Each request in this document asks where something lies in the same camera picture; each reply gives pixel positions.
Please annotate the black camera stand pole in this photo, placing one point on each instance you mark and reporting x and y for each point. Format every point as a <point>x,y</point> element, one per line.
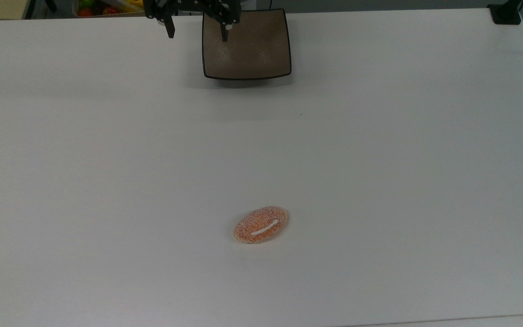
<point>505,13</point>

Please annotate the sugared orange bread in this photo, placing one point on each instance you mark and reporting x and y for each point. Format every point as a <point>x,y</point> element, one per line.
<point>261,225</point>

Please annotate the red toy fruit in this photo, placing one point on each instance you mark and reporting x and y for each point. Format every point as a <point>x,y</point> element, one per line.
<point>85,12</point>
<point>111,10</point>

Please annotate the yellow toy banana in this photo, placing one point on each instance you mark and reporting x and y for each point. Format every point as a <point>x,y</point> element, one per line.
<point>130,4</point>

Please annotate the brown square ceramic plate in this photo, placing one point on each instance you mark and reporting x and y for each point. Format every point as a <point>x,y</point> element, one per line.
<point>252,50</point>

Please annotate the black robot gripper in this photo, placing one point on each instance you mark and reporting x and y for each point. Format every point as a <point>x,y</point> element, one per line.
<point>189,4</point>

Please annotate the box of toy fruit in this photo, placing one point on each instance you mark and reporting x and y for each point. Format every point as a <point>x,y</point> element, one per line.
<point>107,13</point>

